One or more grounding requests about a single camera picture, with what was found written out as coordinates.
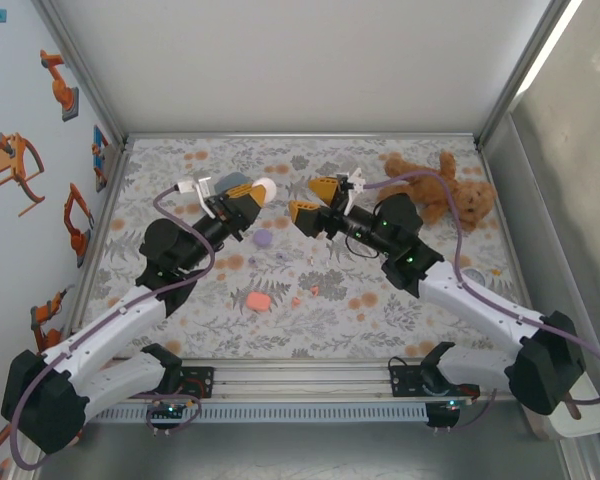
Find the white box with brown slot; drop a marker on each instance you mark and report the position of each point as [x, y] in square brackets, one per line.
[587, 417]

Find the aluminium corner post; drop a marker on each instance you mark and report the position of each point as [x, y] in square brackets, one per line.
[85, 65]
[525, 65]

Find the long aluminium table rail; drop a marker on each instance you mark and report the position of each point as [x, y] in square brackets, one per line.
[300, 382]

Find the floral patterned table mat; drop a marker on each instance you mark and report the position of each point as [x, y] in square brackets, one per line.
[290, 340]

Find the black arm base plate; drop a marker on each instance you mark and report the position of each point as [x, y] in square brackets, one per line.
[200, 382]
[402, 385]

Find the purple earbud charging case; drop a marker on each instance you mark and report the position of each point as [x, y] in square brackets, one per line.
[263, 238]

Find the brown teddy bear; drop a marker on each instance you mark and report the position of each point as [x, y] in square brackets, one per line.
[440, 192]

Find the aluminium side rail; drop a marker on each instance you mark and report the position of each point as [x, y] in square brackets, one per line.
[103, 225]
[504, 215]

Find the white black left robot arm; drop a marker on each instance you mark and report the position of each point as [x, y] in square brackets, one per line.
[125, 331]

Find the aluminium rail below white wall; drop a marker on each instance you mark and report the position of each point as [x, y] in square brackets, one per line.
[300, 135]

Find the small round silver dial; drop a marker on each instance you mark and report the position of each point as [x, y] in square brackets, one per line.
[472, 275]

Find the orange claw gripper wall sticker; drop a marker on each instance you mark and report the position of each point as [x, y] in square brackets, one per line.
[10, 160]

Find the blue-grey glasses case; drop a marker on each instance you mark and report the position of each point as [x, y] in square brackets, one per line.
[232, 179]

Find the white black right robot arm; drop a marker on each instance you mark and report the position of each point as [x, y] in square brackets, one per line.
[480, 300]

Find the pink earbud charging case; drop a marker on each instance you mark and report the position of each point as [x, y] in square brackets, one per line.
[258, 301]

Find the blue gantry wall sticker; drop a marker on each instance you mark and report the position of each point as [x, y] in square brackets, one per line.
[99, 150]

